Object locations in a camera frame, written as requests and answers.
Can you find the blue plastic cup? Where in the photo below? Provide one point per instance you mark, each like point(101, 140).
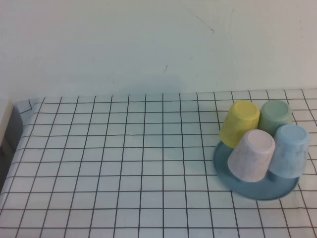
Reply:
point(289, 153)

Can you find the green plastic cup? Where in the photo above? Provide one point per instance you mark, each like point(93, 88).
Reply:
point(272, 116)

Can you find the pink plastic cup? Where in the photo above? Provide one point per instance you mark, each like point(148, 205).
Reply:
point(250, 158)

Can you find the white black-grid tablecloth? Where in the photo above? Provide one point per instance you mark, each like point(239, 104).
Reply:
point(99, 148)

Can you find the dark grey furniture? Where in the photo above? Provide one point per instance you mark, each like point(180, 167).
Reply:
point(11, 134)

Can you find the blue cup stand tray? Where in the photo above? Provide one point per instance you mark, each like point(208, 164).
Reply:
point(260, 191)

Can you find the yellow plastic cup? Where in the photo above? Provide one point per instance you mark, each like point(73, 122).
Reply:
point(237, 124)

